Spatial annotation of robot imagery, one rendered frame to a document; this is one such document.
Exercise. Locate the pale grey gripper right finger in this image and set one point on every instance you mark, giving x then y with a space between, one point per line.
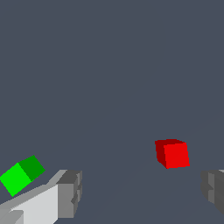
215 189

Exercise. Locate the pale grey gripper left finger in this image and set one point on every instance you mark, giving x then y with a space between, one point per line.
49 198

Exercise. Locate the green cube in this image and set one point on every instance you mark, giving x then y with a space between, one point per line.
19 176

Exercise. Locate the red cube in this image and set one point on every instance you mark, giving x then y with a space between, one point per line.
174 154

